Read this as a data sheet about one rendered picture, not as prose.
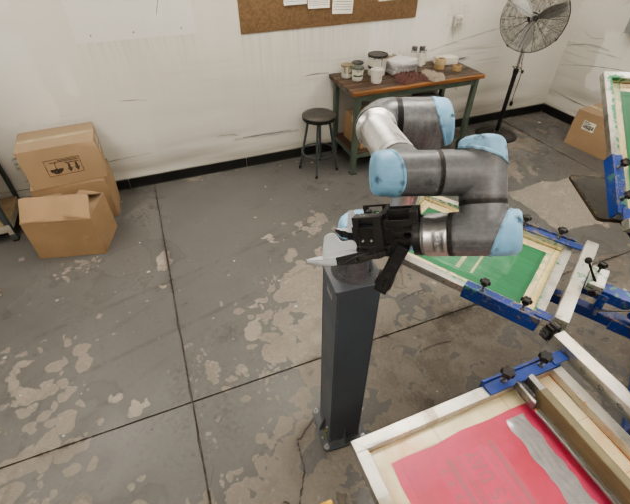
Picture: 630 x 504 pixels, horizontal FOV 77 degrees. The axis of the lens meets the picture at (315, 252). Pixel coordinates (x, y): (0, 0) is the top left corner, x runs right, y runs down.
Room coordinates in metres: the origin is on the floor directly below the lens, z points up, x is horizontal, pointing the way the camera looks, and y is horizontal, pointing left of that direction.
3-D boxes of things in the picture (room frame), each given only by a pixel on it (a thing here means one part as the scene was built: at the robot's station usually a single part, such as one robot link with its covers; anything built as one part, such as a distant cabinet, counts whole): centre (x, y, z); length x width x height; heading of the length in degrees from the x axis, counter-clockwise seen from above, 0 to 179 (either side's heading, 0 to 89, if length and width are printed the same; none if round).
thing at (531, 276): (1.34, -0.85, 1.05); 1.08 x 0.61 x 0.23; 52
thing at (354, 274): (1.03, -0.13, 1.25); 0.15 x 0.15 x 0.10
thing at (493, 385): (0.74, -0.70, 0.98); 0.30 x 0.05 x 0.07; 112
